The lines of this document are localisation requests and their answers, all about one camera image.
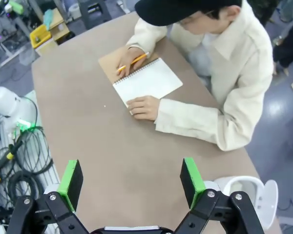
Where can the person head dark hair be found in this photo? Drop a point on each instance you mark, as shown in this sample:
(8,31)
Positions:
(210,22)

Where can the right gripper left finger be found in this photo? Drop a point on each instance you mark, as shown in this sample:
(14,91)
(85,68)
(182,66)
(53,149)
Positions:
(73,185)

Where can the metal equipment rack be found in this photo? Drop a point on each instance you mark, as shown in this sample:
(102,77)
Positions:
(12,41)

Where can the teal cloth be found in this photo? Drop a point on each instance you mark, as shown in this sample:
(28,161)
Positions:
(48,18)

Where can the spiral notebook kraft cover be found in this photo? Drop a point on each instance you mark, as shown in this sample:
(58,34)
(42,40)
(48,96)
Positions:
(149,83)

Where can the person torso cream jacket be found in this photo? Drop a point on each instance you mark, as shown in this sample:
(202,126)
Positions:
(244,61)

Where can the person's right hand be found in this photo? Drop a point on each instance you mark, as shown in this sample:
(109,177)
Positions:
(131,59)

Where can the white lidded trash bin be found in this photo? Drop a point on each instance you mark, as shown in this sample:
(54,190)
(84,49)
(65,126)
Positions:
(244,190)

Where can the yellow plastic bin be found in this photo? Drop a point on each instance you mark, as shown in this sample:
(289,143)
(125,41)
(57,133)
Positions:
(40,36)

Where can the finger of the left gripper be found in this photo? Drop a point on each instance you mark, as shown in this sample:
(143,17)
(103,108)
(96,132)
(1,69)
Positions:
(16,7)

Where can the person's left hand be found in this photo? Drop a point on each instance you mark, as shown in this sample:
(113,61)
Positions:
(144,107)

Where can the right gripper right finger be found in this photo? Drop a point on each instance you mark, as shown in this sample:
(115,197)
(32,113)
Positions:
(189,182)

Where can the person's right forearm cream sleeve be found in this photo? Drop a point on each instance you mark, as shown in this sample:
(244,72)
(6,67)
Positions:
(146,34)

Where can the thin frame eyeglasses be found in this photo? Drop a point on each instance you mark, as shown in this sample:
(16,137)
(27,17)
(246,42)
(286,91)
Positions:
(205,15)

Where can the dark grey plastic stool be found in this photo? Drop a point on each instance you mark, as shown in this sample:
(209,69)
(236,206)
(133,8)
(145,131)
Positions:
(95,12)

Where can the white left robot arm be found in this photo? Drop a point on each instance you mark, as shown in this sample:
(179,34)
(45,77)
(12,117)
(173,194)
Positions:
(2,97)

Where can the person's left forearm cream sleeve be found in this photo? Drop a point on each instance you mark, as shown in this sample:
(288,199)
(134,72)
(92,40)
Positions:
(197,122)

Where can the yellow pencil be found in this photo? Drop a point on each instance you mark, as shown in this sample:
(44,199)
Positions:
(139,58)

